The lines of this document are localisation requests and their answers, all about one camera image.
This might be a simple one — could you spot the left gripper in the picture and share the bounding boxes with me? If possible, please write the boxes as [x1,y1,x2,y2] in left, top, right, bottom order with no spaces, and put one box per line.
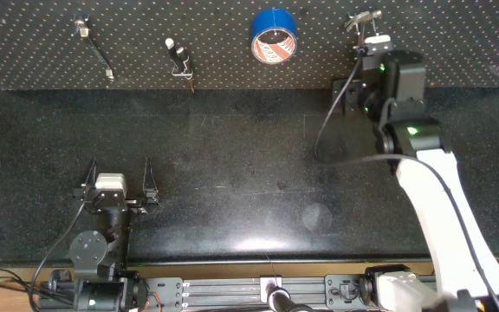
[72,156,160,214]

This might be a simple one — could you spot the black and white pliers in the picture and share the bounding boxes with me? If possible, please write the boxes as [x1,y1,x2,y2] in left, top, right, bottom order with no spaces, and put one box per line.
[164,37,197,94]

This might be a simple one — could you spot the wrench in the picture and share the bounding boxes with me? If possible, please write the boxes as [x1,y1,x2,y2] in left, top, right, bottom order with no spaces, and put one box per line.
[74,24,116,82]

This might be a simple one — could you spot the roll of blue tape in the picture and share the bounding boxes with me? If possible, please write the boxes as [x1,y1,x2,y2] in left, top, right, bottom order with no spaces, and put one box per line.
[249,7,299,66]

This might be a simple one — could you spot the hammer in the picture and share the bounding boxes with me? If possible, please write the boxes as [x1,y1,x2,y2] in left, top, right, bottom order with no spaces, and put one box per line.
[343,9,384,49]

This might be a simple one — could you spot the black pegboard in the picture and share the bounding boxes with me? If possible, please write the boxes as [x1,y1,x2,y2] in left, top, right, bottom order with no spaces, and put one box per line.
[0,0,499,91]

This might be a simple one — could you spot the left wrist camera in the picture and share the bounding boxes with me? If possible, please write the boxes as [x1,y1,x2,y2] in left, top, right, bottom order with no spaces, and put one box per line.
[94,172,128,195]

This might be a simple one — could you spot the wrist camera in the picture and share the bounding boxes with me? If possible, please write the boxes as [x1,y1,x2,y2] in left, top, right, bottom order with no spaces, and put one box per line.
[94,172,128,195]
[364,34,394,55]

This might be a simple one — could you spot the mounting rail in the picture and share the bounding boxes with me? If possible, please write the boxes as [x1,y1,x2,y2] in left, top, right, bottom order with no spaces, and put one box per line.
[36,268,435,312]

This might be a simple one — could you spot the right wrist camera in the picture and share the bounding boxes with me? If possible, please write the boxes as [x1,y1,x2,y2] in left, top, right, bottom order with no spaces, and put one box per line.
[364,34,394,55]

